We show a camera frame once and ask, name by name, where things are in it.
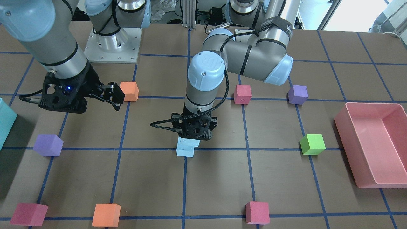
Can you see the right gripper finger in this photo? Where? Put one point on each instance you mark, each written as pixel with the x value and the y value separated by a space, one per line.
pixel 116 104

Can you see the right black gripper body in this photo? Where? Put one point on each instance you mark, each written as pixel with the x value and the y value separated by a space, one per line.
pixel 86 82

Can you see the light blue block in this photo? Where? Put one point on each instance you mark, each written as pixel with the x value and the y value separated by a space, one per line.
pixel 185 150
pixel 188 142

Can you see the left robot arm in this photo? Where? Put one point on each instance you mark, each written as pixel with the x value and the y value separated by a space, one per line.
pixel 263 58

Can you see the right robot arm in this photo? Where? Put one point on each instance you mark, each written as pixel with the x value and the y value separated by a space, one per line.
pixel 42 28

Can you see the orange block lower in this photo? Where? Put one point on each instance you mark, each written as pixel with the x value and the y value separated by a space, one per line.
pixel 131 91

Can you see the orange block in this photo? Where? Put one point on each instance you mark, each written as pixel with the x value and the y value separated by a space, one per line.
pixel 106 215
pixel 131 91

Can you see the purple block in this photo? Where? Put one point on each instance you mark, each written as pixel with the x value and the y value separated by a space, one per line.
pixel 298 94
pixel 48 145

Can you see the pink block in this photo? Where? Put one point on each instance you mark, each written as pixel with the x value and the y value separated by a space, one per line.
pixel 242 94
pixel 29 214
pixel 257 213

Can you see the cyan plastic bin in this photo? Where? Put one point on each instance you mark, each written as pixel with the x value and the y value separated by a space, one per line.
pixel 7 119

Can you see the orange block upper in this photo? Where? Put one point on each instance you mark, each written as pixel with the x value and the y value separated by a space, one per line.
pixel 106 215

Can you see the green block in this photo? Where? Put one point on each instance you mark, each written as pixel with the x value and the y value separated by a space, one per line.
pixel 312 144

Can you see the pink plastic bin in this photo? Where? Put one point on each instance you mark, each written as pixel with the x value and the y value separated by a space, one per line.
pixel 374 137

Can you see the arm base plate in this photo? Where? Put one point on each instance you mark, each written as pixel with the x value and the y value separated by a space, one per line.
pixel 122 47

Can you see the aluminium frame post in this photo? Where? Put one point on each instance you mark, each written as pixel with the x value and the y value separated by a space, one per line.
pixel 189 11

